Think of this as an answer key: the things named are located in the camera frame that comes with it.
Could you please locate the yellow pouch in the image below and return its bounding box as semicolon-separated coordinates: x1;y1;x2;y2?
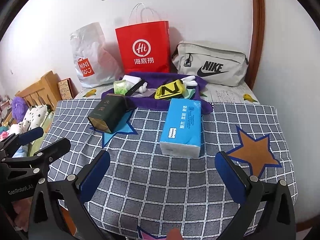
154;79;187;100

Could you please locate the white foam block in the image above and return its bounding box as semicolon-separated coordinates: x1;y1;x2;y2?
124;75;142;85

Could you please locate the person's right hand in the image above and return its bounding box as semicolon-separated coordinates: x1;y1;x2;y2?
166;229;183;240

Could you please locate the black watch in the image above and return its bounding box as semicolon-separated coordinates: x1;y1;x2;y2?
124;80;148;97

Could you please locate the green bed sheet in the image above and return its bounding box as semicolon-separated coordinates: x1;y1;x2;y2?
29;111;54;155

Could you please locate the grey checkered blanket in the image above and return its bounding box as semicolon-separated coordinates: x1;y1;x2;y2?
40;99;299;240

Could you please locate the green tissue packet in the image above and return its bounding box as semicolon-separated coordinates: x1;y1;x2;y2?
113;80;129;95

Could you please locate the newspaper print tablecloth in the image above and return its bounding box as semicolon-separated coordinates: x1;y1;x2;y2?
75;82;259;105

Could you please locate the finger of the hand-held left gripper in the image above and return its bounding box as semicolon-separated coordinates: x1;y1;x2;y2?
5;137;72;174
0;127;44;153

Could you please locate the red paper bag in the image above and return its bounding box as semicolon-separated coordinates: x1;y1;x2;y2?
115;3;171;75

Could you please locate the polka dot pillow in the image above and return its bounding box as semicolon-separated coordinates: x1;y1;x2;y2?
21;104;50;130

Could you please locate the blue tissue pack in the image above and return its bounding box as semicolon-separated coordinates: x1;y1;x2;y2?
159;98;202;158

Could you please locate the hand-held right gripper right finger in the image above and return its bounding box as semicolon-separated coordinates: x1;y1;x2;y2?
214;151;297;240

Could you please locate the patterned box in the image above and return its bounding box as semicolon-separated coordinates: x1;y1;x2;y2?
57;79;74;100

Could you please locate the wooden headboard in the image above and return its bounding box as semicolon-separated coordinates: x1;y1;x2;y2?
15;70;63;110

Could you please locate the purple towel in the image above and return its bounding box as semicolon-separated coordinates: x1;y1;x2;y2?
101;71;214;115

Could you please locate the mint green cloth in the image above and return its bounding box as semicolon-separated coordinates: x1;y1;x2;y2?
184;87;198;98

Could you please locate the white plastic shopping bag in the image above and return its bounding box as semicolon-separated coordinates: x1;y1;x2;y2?
69;22;124;88

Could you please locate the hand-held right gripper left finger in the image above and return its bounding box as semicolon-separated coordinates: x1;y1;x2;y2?
29;150;111;240

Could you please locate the dark tin box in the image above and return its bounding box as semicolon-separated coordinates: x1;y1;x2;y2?
87;93;126;133

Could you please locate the purple plush toy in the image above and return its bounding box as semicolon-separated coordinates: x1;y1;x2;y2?
11;96;29;123

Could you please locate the brown wooden frame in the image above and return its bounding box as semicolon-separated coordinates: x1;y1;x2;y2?
250;0;265;90

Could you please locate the colourful quilt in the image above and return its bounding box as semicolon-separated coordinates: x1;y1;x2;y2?
0;122;18;140

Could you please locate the white glove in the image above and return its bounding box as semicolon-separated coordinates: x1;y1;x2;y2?
179;75;198;85

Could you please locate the grey waist bag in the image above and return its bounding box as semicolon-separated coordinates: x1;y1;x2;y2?
171;40;249;87

